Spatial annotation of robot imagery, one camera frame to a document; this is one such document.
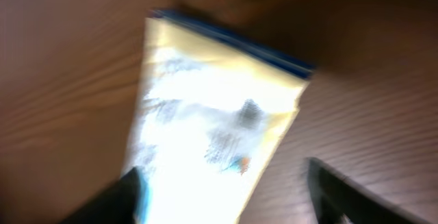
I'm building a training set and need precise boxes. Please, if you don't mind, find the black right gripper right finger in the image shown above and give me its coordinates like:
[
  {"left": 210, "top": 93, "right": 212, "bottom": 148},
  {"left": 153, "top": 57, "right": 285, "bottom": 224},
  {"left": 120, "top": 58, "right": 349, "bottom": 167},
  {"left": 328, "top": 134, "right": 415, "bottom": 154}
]
[{"left": 306, "top": 157, "right": 434, "bottom": 224}]

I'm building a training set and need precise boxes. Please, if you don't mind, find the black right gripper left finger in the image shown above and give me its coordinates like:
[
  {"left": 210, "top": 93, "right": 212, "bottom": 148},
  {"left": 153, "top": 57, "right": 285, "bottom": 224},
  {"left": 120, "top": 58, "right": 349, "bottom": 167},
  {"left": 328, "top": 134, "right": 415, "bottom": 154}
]
[{"left": 60, "top": 167, "right": 147, "bottom": 224}]

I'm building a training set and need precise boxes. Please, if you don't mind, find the yellow snack bag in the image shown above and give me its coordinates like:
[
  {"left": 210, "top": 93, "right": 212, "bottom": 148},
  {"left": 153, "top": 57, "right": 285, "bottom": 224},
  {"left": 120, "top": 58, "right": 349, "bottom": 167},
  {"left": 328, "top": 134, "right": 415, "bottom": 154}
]
[{"left": 125, "top": 10, "right": 314, "bottom": 223}]

